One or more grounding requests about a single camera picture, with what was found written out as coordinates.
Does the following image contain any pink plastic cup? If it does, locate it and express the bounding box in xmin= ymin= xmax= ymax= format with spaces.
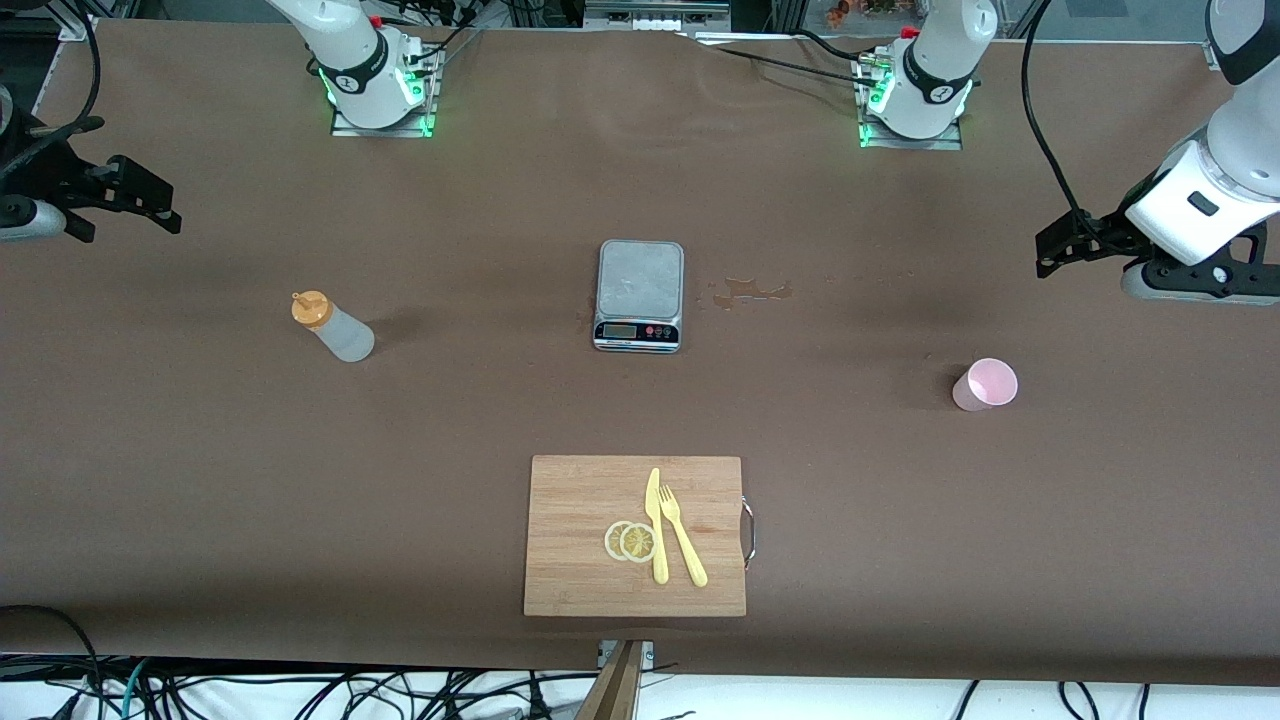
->
xmin=952 ymin=358 xmax=1019 ymax=412

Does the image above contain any clear sauce bottle orange cap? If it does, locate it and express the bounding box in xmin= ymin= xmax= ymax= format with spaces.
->
xmin=291 ymin=290 xmax=376 ymax=363

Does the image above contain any spilled liquid puddle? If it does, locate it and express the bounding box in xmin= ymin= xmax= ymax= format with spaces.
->
xmin=712 ymin=277 xmax=793 ymax=309

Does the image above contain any brown table cover sheet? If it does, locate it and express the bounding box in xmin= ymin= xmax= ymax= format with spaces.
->
xmin=0 ymin=18 xmax=1280 ymax=689

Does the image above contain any silver digital kitchen scale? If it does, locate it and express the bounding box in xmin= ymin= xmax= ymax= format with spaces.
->
xmin=593 ymin=240 xmax=685 ymax=354

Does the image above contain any grey power strip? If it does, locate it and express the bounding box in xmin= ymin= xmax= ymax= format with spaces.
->
xmin=585 ymin=0 xmax=731 ymax=33

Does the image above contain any yellow plastic knife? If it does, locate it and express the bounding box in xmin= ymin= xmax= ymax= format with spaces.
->
xmin=645 ymin=467 xmax=670 ymax=585

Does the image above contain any yellow plastic fork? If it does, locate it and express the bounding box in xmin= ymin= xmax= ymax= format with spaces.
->
xmin=659 ymin=484 xmax=709 ymax=588

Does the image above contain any wooden beam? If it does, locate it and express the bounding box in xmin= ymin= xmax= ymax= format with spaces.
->
xmin=575 ymin=640 xmax=646 ymax=720

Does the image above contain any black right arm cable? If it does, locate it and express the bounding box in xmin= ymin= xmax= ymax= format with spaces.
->
xmin=0 ymin=0 xmax=104 ymax=186

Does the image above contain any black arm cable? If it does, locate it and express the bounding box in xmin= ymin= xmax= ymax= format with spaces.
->
xmin=1020 ymin=0 xmax=1091 ymax=221
xmin=0 ymin=0 xmax=104 ymax=186

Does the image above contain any aluminium frame corner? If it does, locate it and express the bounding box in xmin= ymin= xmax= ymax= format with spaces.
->
xmin=58 ymin=0 xmax=101 ymax=43

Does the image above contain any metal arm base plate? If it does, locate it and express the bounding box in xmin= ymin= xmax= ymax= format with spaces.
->
xmin=858 ymin=120 xmax=963 ymax=151
xmin=330 ymin=100 xmax=437 ymax=139

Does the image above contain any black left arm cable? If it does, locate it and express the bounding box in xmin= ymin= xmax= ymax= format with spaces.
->
xmin=1020 ymin=0 xmax=1091 ymax=221

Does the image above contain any teal cable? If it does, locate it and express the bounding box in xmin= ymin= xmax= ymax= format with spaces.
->
xmin=118 ymin=658 xmax=153 ymax=720

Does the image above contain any bamboo cutting board metal handle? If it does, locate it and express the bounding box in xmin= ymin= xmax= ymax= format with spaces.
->
xmin=523 ymin=455 xmax=756 ymax=618

